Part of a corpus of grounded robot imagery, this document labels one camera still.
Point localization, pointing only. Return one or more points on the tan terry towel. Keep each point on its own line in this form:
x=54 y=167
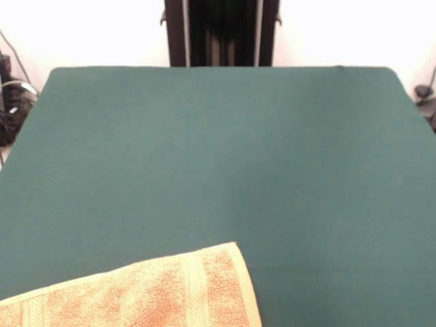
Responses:
x=136 y=293

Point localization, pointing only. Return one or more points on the dark green table cloth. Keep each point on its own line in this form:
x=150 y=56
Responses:
x=238 y=153

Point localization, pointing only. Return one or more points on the black rounded device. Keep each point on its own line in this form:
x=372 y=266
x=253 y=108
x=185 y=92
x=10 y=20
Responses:
x=423 y=92

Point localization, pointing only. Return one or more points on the black plug adapter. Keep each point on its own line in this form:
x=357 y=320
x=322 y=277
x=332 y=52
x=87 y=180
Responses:
x=5 y=64

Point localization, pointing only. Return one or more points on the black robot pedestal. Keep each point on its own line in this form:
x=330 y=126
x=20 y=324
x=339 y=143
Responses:
x=221 y=34

